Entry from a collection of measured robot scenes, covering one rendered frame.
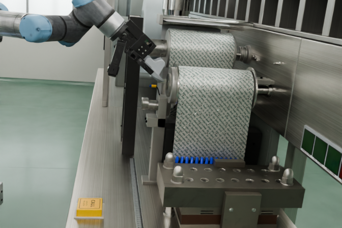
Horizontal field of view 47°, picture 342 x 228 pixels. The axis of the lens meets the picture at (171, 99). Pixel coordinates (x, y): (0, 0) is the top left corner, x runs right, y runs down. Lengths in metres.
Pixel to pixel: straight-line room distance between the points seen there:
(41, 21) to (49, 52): 5.72
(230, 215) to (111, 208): 0.35
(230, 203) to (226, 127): 0.26
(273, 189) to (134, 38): 0.59
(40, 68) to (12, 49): 0.54
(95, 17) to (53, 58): 5.68
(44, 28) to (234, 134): 0.65
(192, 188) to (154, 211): 0.18
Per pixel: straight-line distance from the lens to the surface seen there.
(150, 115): 1.29
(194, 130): 1.22
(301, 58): 1.15
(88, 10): 1.18
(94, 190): 1.30
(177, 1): 1.87
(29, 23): 1.12
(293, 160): 1.53
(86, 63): 6.80
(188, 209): 1.11
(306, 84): 1.11
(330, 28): 1.06
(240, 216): 1.13
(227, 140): 1.26
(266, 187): 1.15
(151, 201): 1.26
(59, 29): 1.16
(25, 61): 6.93
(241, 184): 1.13
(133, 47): 1.19
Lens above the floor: 1.50
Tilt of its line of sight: 14 degrees down
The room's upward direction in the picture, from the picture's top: 5 degrees clockwise
